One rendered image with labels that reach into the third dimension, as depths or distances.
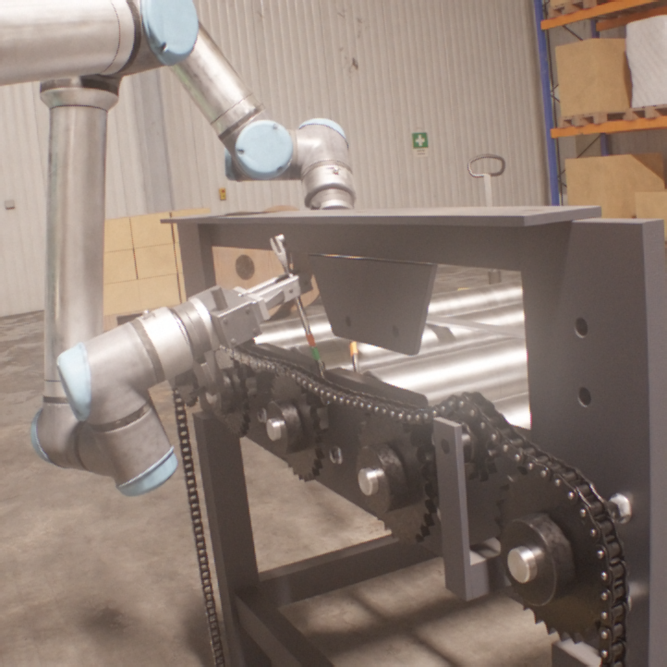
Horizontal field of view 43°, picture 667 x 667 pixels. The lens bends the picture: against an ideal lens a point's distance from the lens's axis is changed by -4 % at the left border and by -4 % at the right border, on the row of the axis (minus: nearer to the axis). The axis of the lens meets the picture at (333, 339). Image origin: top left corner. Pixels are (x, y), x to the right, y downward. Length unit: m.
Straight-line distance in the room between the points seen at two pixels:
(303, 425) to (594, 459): 0.57
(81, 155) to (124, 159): 10.21
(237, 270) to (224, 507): 6.14
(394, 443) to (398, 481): 0.05
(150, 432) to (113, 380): 0.09
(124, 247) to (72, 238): 7.35
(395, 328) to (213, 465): 0.86
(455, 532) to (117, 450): 0.47
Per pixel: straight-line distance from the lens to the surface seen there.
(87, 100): 1.30
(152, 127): 11.43
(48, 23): 1.09
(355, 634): 2.48
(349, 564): 2.13
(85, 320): 1.27
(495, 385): 1.43
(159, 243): 8.68
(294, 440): 1.29
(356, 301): 1.20
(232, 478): 1.93
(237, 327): 1.14
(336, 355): 1.62
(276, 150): 1.40
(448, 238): 1.00
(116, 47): 1.16
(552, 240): 0.82
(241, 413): 1.54
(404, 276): 1.08
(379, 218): 0.97
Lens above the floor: 1.21
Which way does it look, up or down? 10 degrees down
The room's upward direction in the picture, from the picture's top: 6 degrees counter-clockwise
